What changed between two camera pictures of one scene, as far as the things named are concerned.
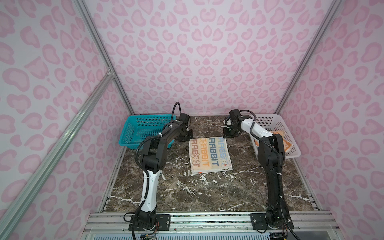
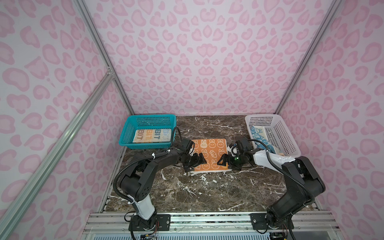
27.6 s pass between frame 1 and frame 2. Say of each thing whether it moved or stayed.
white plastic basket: stayed
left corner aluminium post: stayed
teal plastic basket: stayed
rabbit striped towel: moved
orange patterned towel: moved
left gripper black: moved
